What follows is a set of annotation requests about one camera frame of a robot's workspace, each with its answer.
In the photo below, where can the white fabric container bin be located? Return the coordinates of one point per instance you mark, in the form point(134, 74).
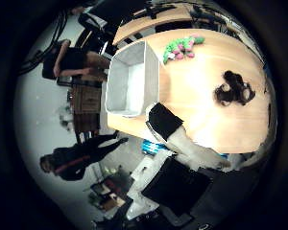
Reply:
point(131, 80)

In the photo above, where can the long wooden background table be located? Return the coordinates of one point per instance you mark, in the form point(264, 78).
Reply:
point(144, 22)

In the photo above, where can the dark brown plush toy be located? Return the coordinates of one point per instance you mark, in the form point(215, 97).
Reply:
point(235, 89)

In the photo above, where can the blue bin under table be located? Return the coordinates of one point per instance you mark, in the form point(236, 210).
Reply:
point(152, 147)

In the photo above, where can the seated person in dark top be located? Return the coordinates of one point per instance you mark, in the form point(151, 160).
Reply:
point(73, 60)

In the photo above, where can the standing person in black clothes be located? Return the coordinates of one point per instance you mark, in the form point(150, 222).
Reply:
point(80, 156)

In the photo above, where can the green and pink plush toy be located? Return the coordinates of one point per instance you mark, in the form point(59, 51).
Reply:
point(179, 48)

